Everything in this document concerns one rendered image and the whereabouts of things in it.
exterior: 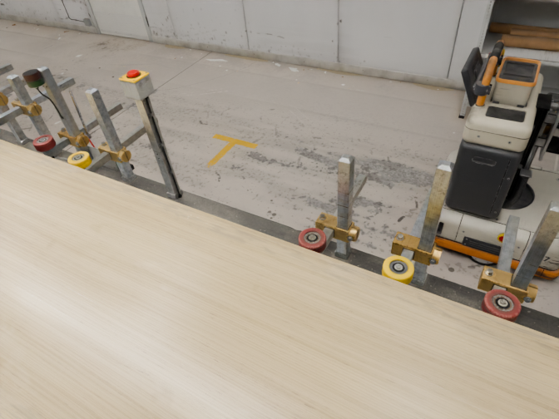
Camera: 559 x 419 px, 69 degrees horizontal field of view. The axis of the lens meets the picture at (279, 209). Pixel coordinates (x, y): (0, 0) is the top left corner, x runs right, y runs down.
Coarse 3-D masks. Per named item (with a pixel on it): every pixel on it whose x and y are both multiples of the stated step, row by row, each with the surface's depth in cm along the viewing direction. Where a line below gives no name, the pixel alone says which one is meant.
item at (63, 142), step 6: (108, 108) 193; (114, 108) 194; (120, 108) 197; (90, 120) 186; (96, 120) 187; (78, 126) 183; (90, 126) 185; (84, 132) 183; (66, 138) 177; (60, 144) 174; (66, 144) 177; (48, 150) 170; (54, 150) 173
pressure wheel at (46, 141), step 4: (40, 136) 170; (44, 136) 170; (48, 136) 170; (36, 140) 168; (40, 140) 168; (44, 140) 168; (48, 140) 167; (52, 140) 169; (36, 144) 166; (40, 144) 166; (44, 144) 166; (48, 144) 167; (52, 144) 169; (36, 148) 167; (40, 148) 167; (44, 148) 167; (48, 148) 168
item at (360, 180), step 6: (360, 174) 147; (354, 180) 145; (360, 180) 144; (366, 180) 148; (354, 186) 142; (360, 186) 143; (354, 192) 140; (354, 198) 140; (336, 210) 134; (336, 216) 133; (324, 228) 129; (330, 234) 127; (330, 240) 129
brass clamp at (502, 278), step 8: (496, 272) 112; (504, 272) 111; (480, 280) 112; (488, 280) 110; (496, 280) 110; (504, 280) 110; (480, 288) 114; (488, 288) 112; (512, 288) 108; (520, 288) 107; (528, 288) 107; (536, 288) 107; (520, 296) 108; (528, 296) 107
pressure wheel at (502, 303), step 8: (488, 296) 98; (496, 296) 98; (504, 296) 98; (512, 296) 97; (488, 304) 96; (496, 304) 96; (504, 304) 96; (512, 304) 96; (520, 304) 96; (488, 312) 96; (496, 312) 95; (504, 312) 94; (512, 312) 94; (520, 312) 94; (512, 320) 95
